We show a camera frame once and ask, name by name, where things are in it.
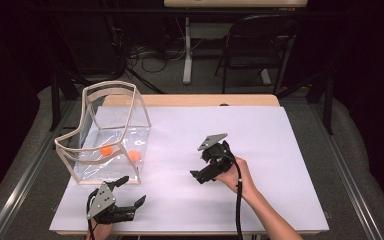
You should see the thin black left gripper cable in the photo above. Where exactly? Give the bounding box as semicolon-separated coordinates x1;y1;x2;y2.
85;189;98;240

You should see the person's right hand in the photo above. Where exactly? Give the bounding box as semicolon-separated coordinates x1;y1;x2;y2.
214;156;258;202

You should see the grey metal floor rail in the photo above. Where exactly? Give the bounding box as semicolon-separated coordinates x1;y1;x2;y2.
0;99;78;240
311;101;384;240

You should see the wooden table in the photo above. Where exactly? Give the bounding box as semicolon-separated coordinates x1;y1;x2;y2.
49;93;330;236

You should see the white-legged desk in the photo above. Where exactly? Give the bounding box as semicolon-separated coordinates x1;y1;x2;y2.
163;0;309;86

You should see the white table sheet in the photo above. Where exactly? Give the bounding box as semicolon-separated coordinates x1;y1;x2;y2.
49;105;330;233

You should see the clear plastic container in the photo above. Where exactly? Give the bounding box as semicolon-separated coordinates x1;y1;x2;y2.
53;80;152;186

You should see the thick black right gripper cable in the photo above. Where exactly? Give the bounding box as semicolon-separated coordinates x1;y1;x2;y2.
209;153;245;240

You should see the orange ping-pong ball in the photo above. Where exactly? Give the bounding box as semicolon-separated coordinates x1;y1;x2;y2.
99;144;114;157
127;149;141;163

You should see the tangle of black floor cables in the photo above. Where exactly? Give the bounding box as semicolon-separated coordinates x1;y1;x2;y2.
126;39;186;74

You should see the black folding chair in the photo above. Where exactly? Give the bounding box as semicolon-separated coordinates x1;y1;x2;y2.
214;13;301;95

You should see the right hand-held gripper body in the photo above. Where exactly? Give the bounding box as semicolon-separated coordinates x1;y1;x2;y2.
197;132;237;183

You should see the person's left hand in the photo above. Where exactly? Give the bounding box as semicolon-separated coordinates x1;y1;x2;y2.
85;221;114;240

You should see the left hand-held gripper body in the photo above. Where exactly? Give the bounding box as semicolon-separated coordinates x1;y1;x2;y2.
85;181;137;225

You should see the black metal stand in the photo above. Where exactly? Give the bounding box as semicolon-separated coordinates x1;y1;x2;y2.
276;71;335;136
48;19;81;132

